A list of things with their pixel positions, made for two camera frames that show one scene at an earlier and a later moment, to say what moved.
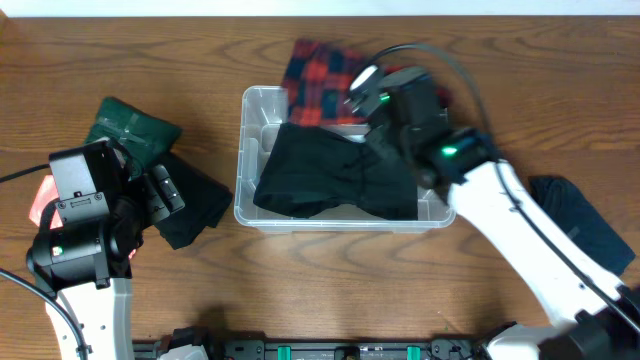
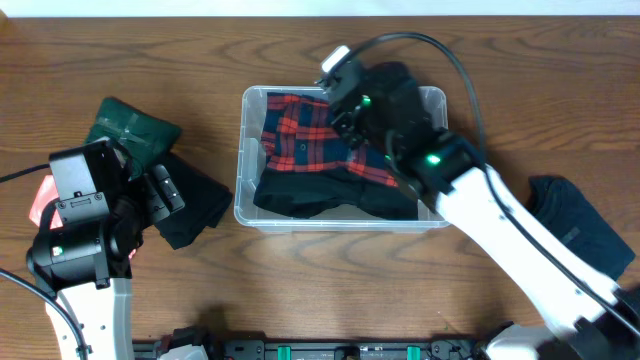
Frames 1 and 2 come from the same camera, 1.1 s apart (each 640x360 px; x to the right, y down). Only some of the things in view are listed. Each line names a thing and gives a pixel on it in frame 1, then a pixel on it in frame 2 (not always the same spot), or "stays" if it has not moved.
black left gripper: x=163 y=193 stays
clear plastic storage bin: x=261 y=110 stays
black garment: x=309 y=170 stays
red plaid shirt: x=317 y=79 -> x=300 y=134
